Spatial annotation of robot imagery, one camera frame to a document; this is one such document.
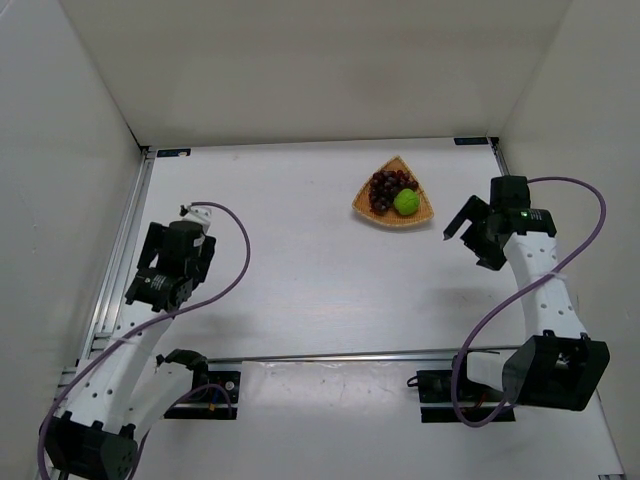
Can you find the blue label corner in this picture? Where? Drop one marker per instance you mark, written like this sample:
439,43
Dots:
172,153
470,141

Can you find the blue label right corner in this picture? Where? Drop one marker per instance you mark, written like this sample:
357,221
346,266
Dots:
470,141

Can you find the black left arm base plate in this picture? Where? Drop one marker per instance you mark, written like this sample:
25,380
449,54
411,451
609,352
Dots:
214,403

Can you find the woven triangular fruit basket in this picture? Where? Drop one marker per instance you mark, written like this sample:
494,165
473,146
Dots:
361,204

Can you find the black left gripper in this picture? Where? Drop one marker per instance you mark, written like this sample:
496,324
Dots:
151,245

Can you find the purple fake grape bunch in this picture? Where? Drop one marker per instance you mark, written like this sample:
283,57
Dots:
385,185

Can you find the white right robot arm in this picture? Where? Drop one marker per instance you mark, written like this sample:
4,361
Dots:
559,365

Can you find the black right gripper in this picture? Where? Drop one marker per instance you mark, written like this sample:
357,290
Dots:
480,232

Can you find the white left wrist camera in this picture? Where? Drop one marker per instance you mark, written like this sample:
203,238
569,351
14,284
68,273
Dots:
197,214

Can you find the blue label left corner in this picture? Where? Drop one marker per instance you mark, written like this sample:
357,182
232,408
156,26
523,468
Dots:
172,153

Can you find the aluminium table rail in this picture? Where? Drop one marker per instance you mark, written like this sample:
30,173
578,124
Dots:
381,356

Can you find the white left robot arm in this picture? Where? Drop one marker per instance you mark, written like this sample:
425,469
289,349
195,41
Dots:
98,423

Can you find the green fake apple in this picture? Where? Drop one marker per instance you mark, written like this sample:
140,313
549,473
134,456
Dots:
406,202

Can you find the aluminium left side rail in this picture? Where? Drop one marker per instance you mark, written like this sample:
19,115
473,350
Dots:
106,311

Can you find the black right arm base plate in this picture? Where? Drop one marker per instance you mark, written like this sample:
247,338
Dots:
434,394

